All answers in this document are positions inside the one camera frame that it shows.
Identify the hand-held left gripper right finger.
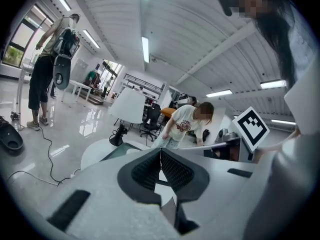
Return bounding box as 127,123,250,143
160,147,210,202

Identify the person's striped shirt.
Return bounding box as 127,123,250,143
284,0,320,87

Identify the black framed window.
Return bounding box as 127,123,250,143
0,3,54,69

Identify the white background shelving unit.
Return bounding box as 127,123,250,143
121,73,167,103

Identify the person's head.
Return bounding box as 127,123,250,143
229,0,279,20

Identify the round white side table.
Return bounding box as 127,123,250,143
80,138,151,171

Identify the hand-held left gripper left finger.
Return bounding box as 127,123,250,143
116,147,162,206

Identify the orange seat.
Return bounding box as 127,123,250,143
159,107,177,118

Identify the black head-worn camera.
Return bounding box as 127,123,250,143
216,0,241,17

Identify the clear backpack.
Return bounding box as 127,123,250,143
53,28,81,59

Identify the grey gripper shell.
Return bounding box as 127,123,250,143
52,54,72,90
0,115,24,152

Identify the black floor cable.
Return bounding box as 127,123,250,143
36,125,76,186

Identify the person's right forearm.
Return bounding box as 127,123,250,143
254,129,301,164

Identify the white shade table lamp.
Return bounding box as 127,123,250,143
107,87,147,146

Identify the clothes rack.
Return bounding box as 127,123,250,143
84,68,101,88

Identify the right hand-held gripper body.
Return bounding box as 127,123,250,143
178,106,271,163

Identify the white floor cable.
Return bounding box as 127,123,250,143
6,168,76,188

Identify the black office chair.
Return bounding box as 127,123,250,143
139,103,163,143

